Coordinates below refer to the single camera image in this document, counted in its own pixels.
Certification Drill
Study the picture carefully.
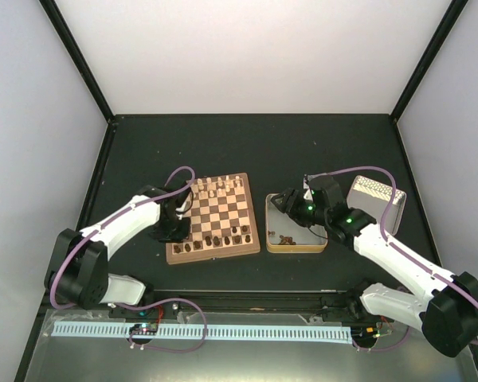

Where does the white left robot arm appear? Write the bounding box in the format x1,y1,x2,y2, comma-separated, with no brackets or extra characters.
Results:
45,185,192,318

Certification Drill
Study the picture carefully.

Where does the small circuit board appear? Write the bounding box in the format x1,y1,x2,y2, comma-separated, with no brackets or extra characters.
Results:
351,326,393,340
129,323,159,335

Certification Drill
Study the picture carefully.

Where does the white slotted cable duct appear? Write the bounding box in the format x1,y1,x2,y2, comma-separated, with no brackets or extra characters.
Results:
51,322,352,345

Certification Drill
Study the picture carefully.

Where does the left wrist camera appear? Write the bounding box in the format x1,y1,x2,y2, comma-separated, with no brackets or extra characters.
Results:
175,201,190,216

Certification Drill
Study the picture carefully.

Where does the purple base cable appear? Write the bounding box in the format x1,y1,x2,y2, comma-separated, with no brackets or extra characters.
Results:
115,297,209,354
351,322,413,353

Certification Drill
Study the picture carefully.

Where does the small circuit board left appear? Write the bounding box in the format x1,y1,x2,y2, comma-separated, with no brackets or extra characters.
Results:
129,323,159,335

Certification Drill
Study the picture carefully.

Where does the dark chess piece in tin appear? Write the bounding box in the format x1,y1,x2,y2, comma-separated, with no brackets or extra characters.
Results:
279,236,296,245

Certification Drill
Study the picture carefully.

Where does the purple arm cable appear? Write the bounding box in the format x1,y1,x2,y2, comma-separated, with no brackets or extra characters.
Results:
49,166,196,310
304,166,478,346

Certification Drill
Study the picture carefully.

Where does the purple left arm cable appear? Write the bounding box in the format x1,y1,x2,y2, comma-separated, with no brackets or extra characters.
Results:
49,166,196,310

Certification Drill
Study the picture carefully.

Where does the small circuit board right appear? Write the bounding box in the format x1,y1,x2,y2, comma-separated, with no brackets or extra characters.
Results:
351,326,393,340

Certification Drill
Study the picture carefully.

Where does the white queen piece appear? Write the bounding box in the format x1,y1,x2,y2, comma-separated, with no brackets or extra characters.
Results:
206,177,214,190

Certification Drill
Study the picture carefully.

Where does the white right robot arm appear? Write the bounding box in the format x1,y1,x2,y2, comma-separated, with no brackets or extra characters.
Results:
271,175,478,357

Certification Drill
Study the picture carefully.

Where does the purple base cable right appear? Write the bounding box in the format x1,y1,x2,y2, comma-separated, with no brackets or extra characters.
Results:
351,322,413,353

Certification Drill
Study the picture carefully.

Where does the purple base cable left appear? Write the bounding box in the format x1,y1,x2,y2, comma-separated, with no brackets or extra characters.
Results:
115,297,209,354

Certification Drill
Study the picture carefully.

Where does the yellow bear metal tin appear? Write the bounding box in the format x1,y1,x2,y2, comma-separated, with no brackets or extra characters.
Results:
264,193,327,254

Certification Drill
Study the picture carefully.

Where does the wooden chess board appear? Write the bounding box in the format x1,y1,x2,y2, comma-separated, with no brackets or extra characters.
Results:
166,173,261,265

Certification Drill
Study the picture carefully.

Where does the pink tin lid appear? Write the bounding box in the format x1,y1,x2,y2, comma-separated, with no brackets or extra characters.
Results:
347,175,407,235

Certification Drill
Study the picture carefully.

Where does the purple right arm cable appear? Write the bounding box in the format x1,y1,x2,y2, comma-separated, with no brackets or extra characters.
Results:
304,166,478,346

